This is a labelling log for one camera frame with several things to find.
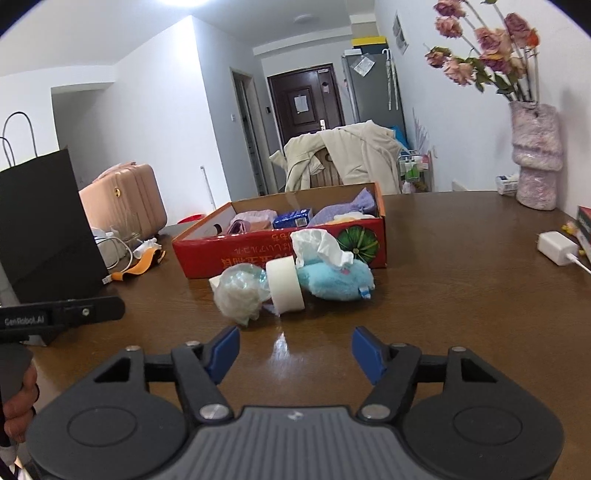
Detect red black box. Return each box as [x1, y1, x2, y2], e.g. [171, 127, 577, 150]
[576, 205, 591, 252]

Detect yellow black box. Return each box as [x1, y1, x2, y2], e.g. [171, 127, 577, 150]
[351, 36, 387, 55]

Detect white power adapter with cable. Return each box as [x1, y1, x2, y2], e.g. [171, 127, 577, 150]
[90, 225, 136, 269]

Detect grey refrigerator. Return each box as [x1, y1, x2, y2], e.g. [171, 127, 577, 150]
[342, 52, 407, 134]

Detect wall poster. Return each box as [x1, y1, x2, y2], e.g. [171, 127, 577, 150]
[392, 13, 410, 56]

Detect white charger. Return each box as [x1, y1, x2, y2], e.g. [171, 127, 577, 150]
[537, 231, 580, 267]

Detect blue plush toy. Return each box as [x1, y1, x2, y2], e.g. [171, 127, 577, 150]
[295, 258, 376, 302]

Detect orange strap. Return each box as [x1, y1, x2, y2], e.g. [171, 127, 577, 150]
[112, 240, 167, 282]

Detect red cardboard box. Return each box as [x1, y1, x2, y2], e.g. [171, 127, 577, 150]
[172, 181, 387, 280]

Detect lavender knit pouch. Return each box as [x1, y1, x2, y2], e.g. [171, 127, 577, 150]
[311, 187, 378, 227]

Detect small white packet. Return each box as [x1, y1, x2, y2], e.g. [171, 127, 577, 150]
[495, 173, 520, 197]

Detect clear iridescent plastic bag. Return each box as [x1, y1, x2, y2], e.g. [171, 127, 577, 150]
[213, 268, 273, 329]

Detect grey interior door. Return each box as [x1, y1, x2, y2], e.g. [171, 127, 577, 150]
[231, 68, 269, 197]

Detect white tissue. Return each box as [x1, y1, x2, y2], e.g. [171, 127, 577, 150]
[291, 228, 354, 270]

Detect wooden chair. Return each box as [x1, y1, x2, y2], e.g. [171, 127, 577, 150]
[310, 148, 342, 189]

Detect dried pink roses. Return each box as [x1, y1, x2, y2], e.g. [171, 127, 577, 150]
[425, 0, 541, 103]

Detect person's left hand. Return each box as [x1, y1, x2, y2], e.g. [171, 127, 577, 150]
[0, 364, 41, 449]

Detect pale lavender towel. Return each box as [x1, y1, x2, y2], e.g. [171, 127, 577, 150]
[231, 210, 278, 227]

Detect pink suitcase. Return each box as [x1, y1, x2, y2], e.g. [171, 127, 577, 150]
[78, 161, 168, 241]

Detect blue tissue pack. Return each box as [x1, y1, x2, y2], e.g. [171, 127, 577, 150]
[272, 209, 314, 230]

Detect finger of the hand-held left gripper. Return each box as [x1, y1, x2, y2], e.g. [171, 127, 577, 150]
[51, 296, 126, 330]

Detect white charger cable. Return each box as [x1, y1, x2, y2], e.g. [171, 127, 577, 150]
[567, 251, 591, 277]

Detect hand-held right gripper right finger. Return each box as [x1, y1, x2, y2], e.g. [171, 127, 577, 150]
[352, 327, 497, 422]

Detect beige jacket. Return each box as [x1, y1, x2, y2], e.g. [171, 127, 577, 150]
[269, 120, 407, 195]

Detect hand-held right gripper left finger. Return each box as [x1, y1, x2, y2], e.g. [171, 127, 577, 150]
[95, 325, 241, 423]

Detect pink textured vase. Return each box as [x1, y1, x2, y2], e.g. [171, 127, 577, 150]
[509, 102, 564, 212]

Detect dark brown entrance door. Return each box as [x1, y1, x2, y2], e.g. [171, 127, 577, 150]
[268, 65, 346, 141]

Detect folded umbrella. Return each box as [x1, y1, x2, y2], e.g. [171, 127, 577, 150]
[383, 48, 400, 112]

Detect white trolley rack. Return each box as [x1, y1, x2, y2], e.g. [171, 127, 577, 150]
[397, 150, 433, 193]

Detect black paper bag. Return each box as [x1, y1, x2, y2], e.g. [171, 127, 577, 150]
[0, 111, 109, 305]

